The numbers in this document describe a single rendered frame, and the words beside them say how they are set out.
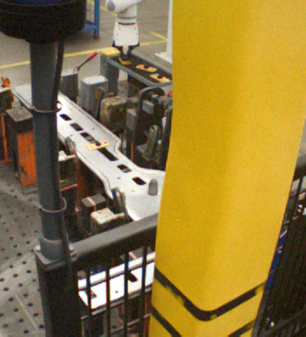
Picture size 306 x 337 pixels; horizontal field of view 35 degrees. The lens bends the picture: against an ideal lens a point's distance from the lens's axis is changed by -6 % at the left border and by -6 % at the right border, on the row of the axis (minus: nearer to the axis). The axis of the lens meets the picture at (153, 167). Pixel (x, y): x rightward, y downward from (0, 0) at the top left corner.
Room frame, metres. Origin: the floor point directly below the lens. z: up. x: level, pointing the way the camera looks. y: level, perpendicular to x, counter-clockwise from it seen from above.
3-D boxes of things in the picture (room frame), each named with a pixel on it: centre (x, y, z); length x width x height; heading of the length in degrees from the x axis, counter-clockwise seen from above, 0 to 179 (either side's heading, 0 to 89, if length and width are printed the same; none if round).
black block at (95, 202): (1.26, 0.17, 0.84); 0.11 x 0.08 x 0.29; 127
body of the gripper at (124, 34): (2.05, 0.15, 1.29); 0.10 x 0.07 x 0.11; 107
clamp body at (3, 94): (1.94, 0.70, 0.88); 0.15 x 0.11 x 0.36; 127
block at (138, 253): (1.03, 0.03, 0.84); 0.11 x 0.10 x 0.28; 127
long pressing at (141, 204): (1.59, 0.22, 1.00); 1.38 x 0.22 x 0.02; 37
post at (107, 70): (2.17, 0.22, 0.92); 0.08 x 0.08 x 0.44; 37
